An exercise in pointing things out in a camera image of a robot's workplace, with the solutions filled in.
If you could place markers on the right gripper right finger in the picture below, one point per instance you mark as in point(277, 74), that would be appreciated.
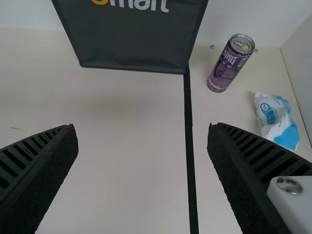
point(246, 170)

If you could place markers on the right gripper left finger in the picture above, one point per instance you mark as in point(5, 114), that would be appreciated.
point(31, 175)

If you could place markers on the white and blue packet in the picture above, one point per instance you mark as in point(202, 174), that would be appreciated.
point(273, 117)

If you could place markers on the black strip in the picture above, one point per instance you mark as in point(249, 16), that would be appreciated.
point(190, 146)

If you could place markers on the purple drink can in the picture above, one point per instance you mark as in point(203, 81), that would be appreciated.
point(225, 68)

